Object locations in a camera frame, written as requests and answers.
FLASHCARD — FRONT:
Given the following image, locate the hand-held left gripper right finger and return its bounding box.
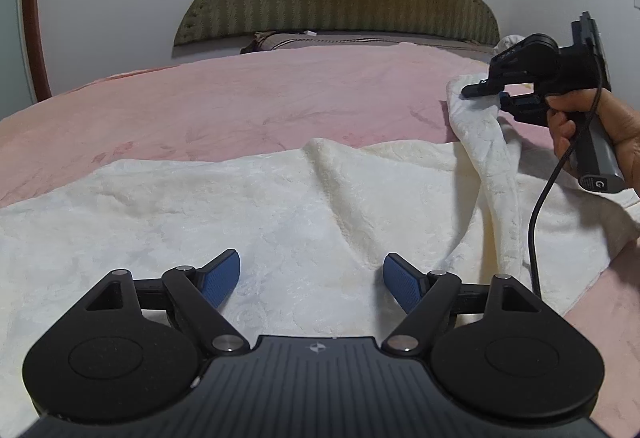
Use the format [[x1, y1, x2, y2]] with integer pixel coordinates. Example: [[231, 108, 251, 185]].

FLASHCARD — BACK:
[[381, 254, 548, 356]]

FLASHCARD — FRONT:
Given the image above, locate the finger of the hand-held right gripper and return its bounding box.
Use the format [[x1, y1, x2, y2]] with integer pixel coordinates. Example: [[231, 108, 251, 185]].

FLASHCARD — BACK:
[[498, 91, 552, 127], [460, 78, 507, 100]]

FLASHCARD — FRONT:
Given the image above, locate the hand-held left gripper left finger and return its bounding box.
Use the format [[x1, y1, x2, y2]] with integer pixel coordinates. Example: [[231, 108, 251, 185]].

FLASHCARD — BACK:
[[82, 249, 251, 355]]

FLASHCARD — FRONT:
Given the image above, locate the white textured blanket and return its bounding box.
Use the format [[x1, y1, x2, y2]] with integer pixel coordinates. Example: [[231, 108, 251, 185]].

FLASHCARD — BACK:
[[0, 34, 640, 355]]

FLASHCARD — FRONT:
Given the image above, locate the person's right hand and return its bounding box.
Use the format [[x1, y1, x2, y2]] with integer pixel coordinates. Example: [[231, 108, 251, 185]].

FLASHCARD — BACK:
[[546, 89, 640, 199]]

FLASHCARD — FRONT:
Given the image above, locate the brown pillow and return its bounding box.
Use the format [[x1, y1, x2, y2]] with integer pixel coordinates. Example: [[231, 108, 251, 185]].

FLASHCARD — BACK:
[[240, 31, 497, 56]]

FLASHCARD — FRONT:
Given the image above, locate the pink floral blanket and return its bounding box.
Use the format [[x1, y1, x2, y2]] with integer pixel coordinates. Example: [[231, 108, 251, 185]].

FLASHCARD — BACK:
[[0, 42, 640, 438]]

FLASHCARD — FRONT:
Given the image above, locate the white door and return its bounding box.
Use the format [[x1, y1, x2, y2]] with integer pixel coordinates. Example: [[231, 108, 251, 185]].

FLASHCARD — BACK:
[[0, 0, 39, 121]]

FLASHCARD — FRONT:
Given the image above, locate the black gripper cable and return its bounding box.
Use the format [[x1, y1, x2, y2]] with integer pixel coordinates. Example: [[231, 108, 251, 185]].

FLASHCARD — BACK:
[[527, 88, 604, 299]]

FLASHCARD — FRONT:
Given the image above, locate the brown wooden door frame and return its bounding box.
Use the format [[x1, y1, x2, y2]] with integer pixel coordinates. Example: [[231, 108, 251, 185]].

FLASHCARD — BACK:
[[20, 0, 54, 101]]

